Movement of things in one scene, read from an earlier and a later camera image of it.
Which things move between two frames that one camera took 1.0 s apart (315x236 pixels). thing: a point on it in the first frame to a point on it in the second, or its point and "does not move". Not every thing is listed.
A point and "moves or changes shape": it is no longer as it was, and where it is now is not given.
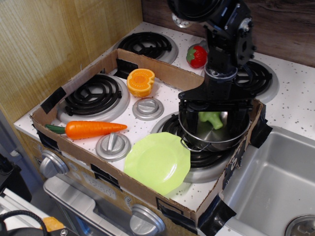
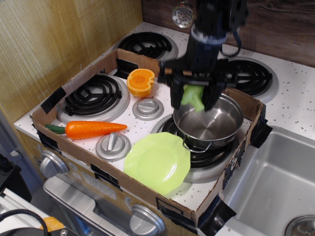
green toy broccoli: (214, 117) moves or changes shape
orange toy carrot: (80, 129) does not move
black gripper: (218, 94) to (200, 67)
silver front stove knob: (112, 147) does not move
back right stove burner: (259, 78) does not move
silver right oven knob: (144, 221) does not move
